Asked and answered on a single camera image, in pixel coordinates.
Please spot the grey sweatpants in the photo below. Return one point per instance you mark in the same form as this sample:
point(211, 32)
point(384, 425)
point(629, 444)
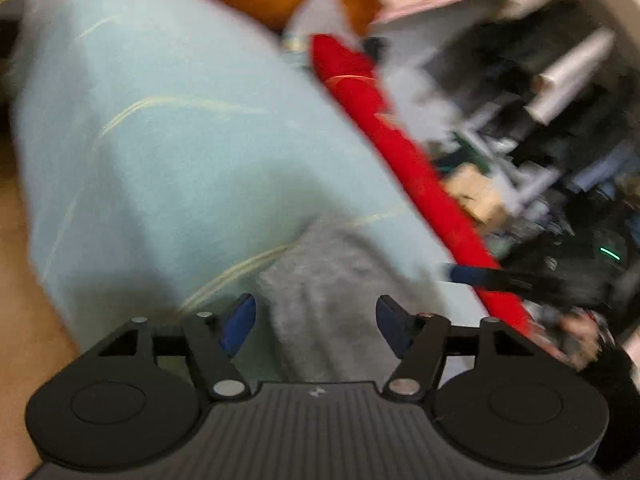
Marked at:
point(340, 285)

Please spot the beige shorts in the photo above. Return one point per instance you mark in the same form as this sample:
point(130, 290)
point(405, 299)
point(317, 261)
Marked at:
point(475, 190)

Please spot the bed with green checked sheet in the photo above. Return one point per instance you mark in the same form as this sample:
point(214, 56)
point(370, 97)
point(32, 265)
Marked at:
point(175, 160)

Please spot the pale checked pillow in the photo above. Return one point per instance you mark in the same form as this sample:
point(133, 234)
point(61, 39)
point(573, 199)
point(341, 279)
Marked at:
point(320, 15)

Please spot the person's right forearm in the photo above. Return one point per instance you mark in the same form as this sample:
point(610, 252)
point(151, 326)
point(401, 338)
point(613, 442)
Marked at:
point(615, 400)

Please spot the red quilt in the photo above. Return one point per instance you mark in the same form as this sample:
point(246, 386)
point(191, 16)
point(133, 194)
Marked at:
point(425, 185)

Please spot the person's right hand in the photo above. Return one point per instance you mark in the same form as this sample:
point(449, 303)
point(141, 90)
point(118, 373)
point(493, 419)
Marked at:
point(585, 335)

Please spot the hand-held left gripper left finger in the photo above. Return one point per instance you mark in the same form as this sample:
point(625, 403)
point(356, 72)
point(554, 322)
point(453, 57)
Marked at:
point(240, 322)

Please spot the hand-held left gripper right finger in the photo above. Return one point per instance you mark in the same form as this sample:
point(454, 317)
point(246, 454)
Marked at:
point(392, 327)

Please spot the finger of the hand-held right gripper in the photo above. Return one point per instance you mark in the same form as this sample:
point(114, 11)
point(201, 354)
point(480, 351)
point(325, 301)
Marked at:
point(470, 275)

